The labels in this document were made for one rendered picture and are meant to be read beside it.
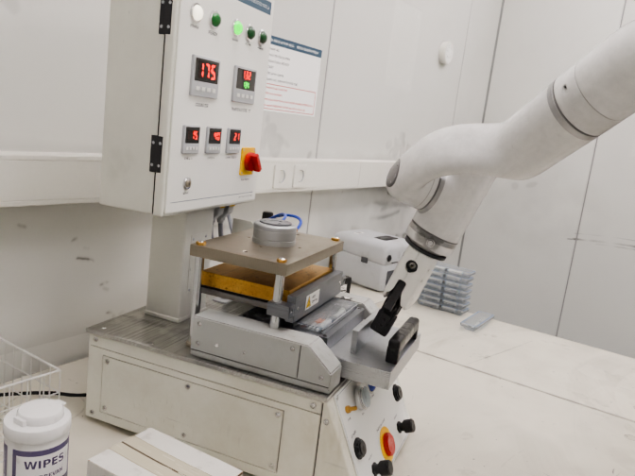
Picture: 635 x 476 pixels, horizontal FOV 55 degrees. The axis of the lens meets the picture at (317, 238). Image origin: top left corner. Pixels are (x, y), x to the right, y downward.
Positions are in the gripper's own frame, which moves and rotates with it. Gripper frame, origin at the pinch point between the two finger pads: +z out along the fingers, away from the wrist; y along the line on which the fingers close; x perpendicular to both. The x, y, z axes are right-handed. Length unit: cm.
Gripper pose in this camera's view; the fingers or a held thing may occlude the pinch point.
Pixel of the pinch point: (383, 322)
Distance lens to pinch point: 106.6
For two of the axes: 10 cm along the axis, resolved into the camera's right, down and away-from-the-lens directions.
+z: -4.3, 8.5, 3.0
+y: 3.7, -1.3, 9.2
